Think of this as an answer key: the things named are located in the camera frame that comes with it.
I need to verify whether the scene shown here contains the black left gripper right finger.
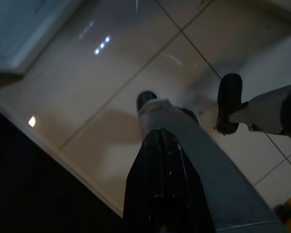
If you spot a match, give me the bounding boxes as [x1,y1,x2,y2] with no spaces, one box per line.
[159,127,215,233]

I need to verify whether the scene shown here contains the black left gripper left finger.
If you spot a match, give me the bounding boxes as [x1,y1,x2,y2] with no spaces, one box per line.
[122,128,164,233]

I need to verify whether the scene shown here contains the grey left robot leg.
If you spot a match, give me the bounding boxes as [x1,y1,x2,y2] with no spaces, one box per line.
[138,99,291,233]

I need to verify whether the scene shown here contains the grey robot leg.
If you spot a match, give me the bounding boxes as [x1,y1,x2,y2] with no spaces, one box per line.
[138,99,291,233]
[229,82,291,141]

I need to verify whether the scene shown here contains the black right robot foot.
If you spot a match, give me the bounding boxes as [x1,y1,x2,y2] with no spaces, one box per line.
[216,73,248,136]

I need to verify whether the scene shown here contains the grey right robot leg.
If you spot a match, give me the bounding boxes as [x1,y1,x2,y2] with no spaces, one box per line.
[229,82,291,141]

